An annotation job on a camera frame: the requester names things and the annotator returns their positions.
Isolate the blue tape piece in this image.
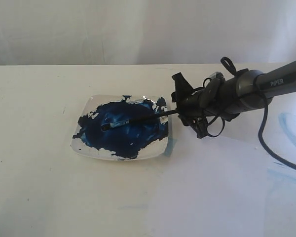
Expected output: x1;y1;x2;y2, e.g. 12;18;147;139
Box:
163;137;177;157

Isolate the white paper sheet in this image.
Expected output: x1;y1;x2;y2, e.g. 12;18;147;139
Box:
145;111;296;237

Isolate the white plate with blue paint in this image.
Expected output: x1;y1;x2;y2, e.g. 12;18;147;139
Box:
71;95;169;161

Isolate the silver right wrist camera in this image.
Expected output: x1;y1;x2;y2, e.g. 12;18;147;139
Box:
209;72;225;81

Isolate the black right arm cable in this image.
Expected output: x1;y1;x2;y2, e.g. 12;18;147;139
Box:
202;56;296;172

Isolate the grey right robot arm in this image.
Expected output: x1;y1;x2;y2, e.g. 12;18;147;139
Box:
171;57;296;139

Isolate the black paintbrush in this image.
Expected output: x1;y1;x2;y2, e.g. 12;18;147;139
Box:
101;110;178;131

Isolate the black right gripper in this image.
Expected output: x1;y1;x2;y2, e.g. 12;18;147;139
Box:
170;72;227;139

